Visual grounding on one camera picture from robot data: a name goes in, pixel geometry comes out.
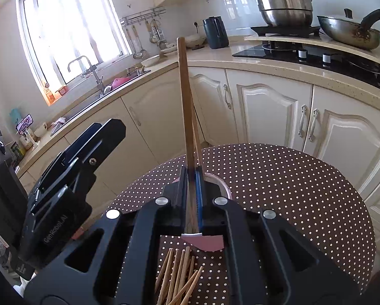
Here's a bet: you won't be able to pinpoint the cream lower kitchen cabinet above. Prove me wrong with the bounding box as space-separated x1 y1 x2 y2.
17 67 380 252

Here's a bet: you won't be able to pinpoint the dark blue electric kettle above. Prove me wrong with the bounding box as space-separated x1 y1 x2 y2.
203 16 230 49

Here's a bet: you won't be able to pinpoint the hanging steel skimmer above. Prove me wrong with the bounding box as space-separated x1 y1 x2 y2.
150 19 164 44

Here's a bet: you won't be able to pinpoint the chrome wall utensil rack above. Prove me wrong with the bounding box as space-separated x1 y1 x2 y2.
120 6 167 26

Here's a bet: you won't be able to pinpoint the hanging steel ladle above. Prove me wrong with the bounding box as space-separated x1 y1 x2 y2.
132 25 144 60

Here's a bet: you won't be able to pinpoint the black countertop oven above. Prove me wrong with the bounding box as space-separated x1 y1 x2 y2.
0 126 29 239

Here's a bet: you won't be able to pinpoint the pink basin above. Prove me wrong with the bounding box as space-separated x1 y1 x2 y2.
111 77 131 90

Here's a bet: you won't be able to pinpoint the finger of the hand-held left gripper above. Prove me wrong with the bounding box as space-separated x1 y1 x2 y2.
36 124 97 194
66 119 126 202

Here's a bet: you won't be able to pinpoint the kitchen window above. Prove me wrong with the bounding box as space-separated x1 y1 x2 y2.
16 0 134 87

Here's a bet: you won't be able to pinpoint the pink plastic cup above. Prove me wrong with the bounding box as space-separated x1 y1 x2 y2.
172 172 232 252

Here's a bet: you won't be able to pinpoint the cream cover board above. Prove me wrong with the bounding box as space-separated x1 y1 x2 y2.
244 33 380 68

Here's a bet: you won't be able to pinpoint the long wooden chopstick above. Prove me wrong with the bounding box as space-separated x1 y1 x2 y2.
176 37 197 233
191 110 204 174

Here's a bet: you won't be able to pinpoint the smartphone with lit screen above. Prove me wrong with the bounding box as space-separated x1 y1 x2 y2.
15 113 35 134

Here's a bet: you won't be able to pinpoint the stacked white bowls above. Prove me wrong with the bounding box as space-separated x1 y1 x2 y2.
185 35 207 48

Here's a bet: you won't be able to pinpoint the stainless steel sink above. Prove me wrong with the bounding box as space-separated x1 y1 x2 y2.
50 67 152 137

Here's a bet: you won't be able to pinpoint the bunch of bamboo chopsticks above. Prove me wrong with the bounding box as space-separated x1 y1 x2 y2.
154 246 205 305

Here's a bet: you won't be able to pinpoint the steel wok with black handle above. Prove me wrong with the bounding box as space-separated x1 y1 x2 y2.
317 8 380 50

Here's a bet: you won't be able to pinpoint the wooden handled steel spatula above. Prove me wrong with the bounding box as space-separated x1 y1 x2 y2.
124 28 134 56

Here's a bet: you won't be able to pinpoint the black induction cooker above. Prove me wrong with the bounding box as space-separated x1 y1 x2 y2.
250 25 322 38

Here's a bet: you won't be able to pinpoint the orange box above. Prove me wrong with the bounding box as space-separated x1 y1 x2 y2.
43 82 56 106

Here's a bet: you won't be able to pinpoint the hanging steel spoon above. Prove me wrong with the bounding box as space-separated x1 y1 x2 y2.
158 28 169 50

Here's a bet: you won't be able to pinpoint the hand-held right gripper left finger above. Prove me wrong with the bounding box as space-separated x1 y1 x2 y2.
25 165 190 305

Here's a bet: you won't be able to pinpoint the black glass gas stove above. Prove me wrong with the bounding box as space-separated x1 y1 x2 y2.
233 43 380 95

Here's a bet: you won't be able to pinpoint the white bowl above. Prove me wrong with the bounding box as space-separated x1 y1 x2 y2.
141 54 167 67

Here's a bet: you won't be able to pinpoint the wok lid with black knob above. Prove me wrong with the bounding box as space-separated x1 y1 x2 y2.
317 8 368 27

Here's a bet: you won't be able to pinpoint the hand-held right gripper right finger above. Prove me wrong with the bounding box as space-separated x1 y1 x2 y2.
195 169 362 305

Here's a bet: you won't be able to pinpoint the chrome kitchen faucet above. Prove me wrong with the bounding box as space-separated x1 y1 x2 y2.
67 55 105 95

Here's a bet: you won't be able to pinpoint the green packet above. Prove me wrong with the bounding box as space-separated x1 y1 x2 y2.
10 141 27 166

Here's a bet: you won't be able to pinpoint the stainless steel steamer pot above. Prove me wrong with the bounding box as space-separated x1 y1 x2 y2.
247 0 320 27

